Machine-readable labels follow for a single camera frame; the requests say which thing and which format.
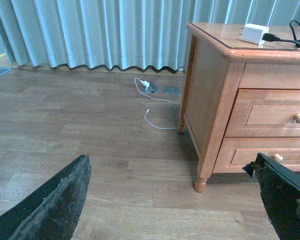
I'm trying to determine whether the white floor cable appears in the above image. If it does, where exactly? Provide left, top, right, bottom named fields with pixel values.
left=134, top=77, right=182, bottom=130

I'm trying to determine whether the closed metal floor plate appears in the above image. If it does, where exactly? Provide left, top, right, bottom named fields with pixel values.
left=162, top=86, right=181, bottom=95

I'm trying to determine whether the black usb cable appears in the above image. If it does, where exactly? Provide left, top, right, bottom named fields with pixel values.
left=261, top=19, right=300, bottom=48

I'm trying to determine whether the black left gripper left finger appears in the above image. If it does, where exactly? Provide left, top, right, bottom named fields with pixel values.
left=0, top=154, right=92, bottom=240

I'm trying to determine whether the wooden drawer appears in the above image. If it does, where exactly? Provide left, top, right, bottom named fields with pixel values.
left=212, top=137, right=300, bottom=173
left=225, top=89, right=300, bottom=138

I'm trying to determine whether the wooden nightstand cabinet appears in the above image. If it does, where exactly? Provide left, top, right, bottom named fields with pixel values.
left=178, top=22, right=300, bottom=192

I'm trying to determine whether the open metal floor socket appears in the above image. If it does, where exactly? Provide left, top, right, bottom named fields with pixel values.
left=143, top=81, right=158, bottom=94

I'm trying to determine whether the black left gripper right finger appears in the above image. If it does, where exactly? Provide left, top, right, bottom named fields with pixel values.
left=242, top=152, right=300, bottom=240

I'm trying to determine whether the white charger block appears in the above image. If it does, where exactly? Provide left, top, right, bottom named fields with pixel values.
left=240, top=23, right=269, bottom=46

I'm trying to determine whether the grey pleated curtain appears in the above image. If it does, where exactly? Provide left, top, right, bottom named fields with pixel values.
left=0, top=0, right=300, bottom=70

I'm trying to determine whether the white wall plug adapter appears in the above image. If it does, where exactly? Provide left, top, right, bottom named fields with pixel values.
left=140, top=80, right=150, bottom=88

